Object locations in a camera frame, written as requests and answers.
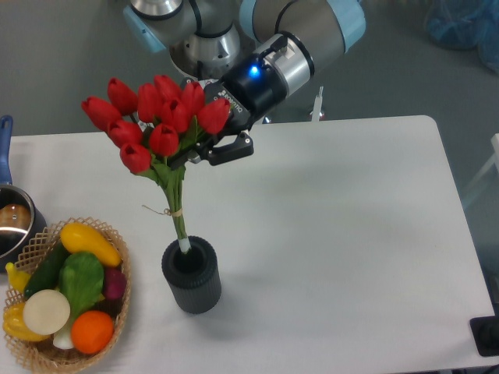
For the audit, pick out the yellow squash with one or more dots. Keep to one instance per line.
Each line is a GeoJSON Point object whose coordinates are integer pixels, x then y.
{"type": "Point", "coordinates": [78, 237]}

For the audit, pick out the white round onion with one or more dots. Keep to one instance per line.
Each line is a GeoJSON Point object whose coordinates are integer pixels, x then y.
{"type": "Point", "coordinates": [46, 312]}

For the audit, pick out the yellow bell pepper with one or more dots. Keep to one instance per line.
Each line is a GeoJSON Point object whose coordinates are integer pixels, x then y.
{"type": "Point", "coordinates": [14, 325]}

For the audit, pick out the black device at table edge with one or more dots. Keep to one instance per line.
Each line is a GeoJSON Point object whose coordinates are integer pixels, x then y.
{"type": "Point", "coordinates": [485, 334]}

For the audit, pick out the green cucumber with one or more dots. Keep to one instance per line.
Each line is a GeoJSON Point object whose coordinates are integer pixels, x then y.
{"type": "Point", "coordinates": [47, 273]}

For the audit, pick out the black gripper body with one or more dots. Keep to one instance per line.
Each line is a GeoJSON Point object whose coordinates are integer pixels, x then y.
{"type": "Point", "coordinates": [242, 95]}

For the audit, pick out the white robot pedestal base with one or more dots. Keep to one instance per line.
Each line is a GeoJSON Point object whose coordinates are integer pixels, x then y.
{"type": "Point", "coordinates": [315, 113]}

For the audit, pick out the orange fruit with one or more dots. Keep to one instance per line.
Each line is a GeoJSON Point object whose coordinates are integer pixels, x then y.
{"type": "Point", "coordinates": [92, 331]}

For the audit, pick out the green lettuce leaf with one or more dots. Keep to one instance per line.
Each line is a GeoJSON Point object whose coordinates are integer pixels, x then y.
{"type": "Point", "coordinates": [81, 281]}

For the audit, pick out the white frame at right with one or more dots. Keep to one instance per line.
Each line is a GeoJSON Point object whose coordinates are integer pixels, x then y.
{"type": "Point", "coordinates": [482, 178]}

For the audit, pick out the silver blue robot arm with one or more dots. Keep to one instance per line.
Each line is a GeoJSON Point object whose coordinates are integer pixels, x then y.
{"type": "Point", "coordinates": [205, 39]}

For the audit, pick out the red tulip bouquet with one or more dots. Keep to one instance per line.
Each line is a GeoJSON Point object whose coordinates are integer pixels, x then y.
{"type": "Point", "coordinates": [175, 122]}

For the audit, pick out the dark grey ribbed vase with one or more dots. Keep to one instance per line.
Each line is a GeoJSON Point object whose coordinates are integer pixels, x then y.
{"type": "Point", "coordinates": [192, 276]}

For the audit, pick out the blue plastic bag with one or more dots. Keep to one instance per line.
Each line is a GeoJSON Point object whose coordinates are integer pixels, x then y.
{"type": "Point", "coordinates": [465, 25]}

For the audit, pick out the blue handled saucepan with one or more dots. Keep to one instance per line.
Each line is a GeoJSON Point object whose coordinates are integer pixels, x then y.
{"type": "Point", "coordinates": [20, 218]}

